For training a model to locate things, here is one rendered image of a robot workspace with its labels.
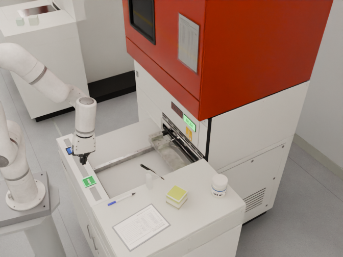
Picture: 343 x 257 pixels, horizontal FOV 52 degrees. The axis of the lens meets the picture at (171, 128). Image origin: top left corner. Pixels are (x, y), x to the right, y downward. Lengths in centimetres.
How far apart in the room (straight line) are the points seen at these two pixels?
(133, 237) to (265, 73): 98
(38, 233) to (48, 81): 95
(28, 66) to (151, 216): 80
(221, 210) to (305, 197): 156
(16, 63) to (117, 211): 76
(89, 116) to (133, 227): 51
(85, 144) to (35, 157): 189
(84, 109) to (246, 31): 75
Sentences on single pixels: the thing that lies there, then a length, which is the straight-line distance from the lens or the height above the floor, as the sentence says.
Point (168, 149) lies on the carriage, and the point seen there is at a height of 88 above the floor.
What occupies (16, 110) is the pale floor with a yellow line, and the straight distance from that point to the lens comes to 411.
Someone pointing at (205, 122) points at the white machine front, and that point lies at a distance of 169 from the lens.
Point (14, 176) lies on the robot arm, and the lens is 173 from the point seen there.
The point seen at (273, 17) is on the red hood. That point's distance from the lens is 164.
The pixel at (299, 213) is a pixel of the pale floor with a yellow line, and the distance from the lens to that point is 297.
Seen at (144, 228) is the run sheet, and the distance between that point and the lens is 156.
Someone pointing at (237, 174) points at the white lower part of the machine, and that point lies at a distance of 216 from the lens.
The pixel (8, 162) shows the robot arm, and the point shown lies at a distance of 160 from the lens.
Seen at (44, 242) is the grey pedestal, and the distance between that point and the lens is 212.
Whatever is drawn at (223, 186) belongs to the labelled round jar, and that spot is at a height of 105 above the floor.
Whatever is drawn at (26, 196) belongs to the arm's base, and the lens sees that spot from 185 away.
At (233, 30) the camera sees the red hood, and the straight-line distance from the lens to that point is 150.
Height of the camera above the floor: 225
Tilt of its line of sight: 40 degrees down
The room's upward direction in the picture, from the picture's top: straight up
